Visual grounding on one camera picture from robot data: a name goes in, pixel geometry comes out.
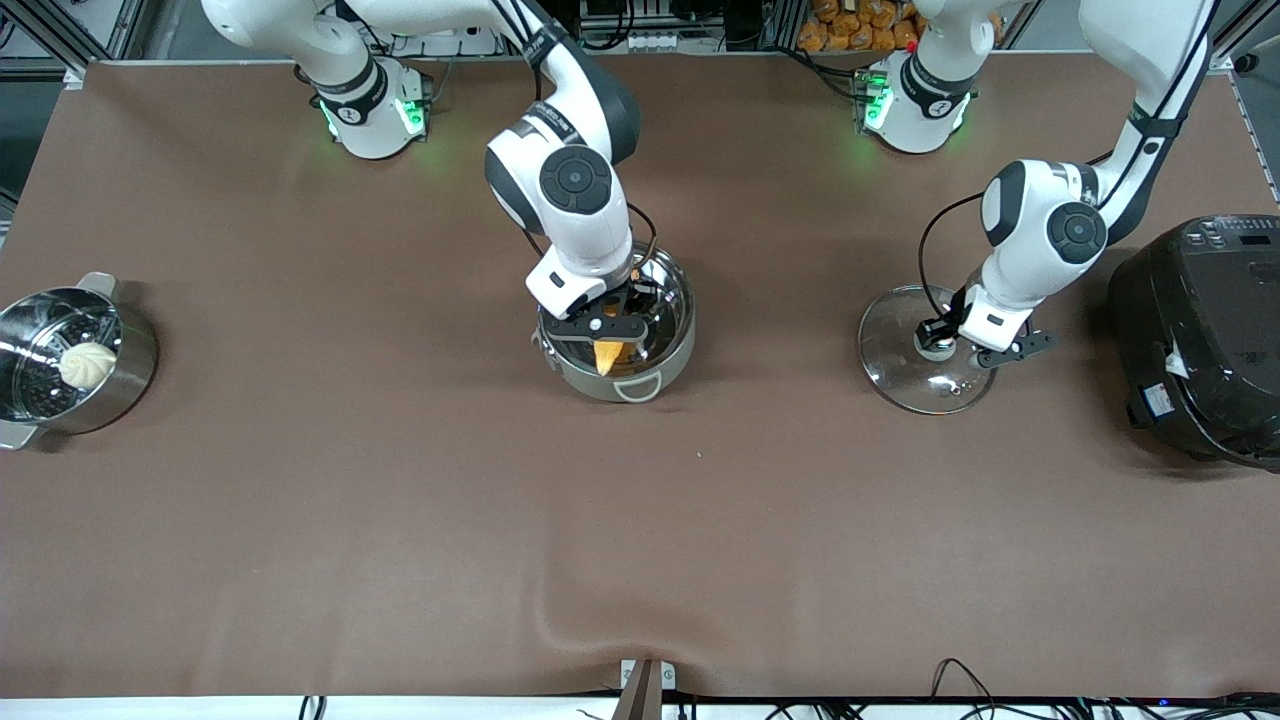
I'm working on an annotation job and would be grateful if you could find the white steamed bun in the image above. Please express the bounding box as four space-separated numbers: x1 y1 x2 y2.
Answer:
58 341 119 390

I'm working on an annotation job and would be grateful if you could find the black rice cooker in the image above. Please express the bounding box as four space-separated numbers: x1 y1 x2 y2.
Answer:
1107 214 1280 473

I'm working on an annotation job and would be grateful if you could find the black looped floor cable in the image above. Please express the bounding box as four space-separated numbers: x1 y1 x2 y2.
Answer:
930 657 993 703

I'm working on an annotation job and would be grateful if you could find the grey pot with handles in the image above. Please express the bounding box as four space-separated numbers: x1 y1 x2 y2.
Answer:
531 240 698 405

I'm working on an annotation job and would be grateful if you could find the steel steamer pot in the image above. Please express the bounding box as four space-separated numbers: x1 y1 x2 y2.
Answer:
0 272 159 451

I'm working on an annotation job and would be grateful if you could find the bag of orange pastries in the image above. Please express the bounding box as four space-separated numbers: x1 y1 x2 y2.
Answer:
797 0 921 53

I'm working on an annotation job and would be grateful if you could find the glass pot lid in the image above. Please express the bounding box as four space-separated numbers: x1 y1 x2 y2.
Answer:
858 285 999 416

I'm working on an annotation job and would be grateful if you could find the aluminium frame profile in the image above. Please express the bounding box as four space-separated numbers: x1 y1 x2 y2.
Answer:
30 0 151 79
1205 0 1280 77

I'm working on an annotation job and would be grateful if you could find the brown support post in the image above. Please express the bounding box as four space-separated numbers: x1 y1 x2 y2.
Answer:
612 660 663 720

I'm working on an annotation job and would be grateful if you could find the yellow corn cob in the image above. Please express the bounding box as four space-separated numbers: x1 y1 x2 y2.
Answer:
594 285 643 378

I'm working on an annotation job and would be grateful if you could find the metal edge bracket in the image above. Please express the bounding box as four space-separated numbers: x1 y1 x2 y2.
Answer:
620 658 677 693

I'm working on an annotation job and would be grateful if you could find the brown table mat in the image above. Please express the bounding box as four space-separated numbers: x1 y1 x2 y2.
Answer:
0 48 1280 701

